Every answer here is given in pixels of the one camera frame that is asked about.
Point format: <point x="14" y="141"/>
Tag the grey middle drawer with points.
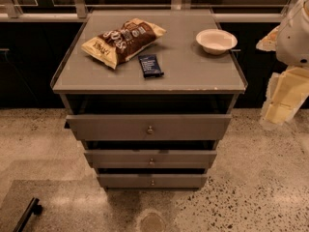
<point x="150" y="158"/>

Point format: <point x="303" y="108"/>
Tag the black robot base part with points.
<point x="33" y="208"/>

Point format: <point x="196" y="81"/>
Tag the grey drawer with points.
<point x="150" y="158"/>
<point x="152" y="181"/>
<point x="149" y="127"/>

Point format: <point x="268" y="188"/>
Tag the grey drawer cabinet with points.
<point x="194" y="82"/>

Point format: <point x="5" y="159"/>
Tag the brown chip bag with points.
<point x="118" y="46"/>

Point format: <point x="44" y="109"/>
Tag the grey top drawer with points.
<point x="149" y="127"/>

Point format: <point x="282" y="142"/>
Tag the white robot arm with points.
<point x="292" y="47"/>

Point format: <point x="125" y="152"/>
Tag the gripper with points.
<point x="294" y="43"/>

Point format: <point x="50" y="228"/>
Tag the dark blue snack bar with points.
<point x="150" y="66"/>

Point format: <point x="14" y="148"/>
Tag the metal window railing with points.
<point x="80" y="10"/>

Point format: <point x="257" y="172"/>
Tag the grey bottom drawer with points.
<point x="152" y="181"/>

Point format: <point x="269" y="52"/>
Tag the white paper bowl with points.
<point x="216" y="41"/>

